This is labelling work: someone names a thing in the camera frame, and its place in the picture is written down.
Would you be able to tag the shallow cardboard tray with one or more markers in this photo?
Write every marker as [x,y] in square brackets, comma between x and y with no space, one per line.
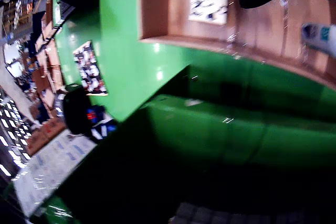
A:
[262,37]

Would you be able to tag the blue red small item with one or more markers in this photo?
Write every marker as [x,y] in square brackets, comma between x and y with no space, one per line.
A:
[92,115]

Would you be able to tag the white bottle translucent cap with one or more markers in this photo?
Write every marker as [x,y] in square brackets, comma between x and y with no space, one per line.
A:
[320,37]

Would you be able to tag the black white patterned card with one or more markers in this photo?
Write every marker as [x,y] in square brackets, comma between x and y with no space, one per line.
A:
[89,69]

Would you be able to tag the black bulky device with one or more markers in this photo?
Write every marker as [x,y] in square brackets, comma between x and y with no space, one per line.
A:
[76,111]

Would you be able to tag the green metal shelf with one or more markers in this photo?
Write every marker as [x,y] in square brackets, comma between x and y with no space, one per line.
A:
[210,129]

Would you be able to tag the white blue printed carton stack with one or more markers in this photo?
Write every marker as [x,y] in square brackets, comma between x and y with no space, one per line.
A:
[52,169]

